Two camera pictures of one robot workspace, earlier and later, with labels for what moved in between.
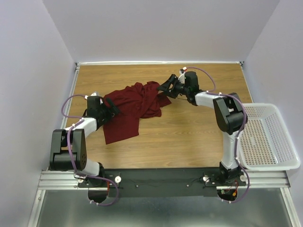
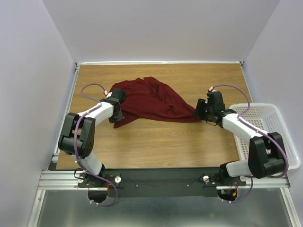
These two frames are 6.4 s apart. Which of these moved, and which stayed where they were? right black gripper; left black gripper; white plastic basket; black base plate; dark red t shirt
Moved: right black gripper; left black gripper; dark red t shirt
Stayed: black base plate; white plastic basket
